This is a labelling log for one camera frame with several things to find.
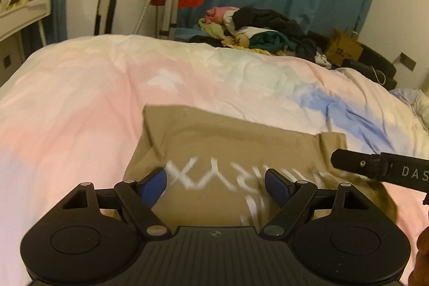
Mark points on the pile of mixed clothes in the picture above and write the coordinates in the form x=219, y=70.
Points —
x=261, y=31

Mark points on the blue cloth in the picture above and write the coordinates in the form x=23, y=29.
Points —
x=186, y=33

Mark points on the light blue pillow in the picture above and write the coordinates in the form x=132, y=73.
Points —
x=410, y=101

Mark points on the black sofa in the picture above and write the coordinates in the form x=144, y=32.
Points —
x=375, y=61

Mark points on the tan printed t-shirt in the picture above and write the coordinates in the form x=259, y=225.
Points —
x=218, y=142

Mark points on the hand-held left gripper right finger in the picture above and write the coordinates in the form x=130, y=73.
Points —
x=278, y=187

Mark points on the pastel pink bed blanket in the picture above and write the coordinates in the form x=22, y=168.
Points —
x=100, y=88

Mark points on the dark wall switch plate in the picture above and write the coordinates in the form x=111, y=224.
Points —
x=408, y=61

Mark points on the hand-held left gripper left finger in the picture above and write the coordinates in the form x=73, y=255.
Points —
x=152, y=187

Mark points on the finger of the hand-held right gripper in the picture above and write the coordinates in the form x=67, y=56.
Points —
x=355, y=162

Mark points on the black wall socket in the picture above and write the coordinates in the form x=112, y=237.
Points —
x=6, y=61

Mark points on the person's right hand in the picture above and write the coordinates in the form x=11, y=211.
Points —
x=424, y=240

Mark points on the brown paper bag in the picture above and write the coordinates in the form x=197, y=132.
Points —
x=345, y=48

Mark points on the white vanity desk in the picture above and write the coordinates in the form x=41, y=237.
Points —
x=16, y=21

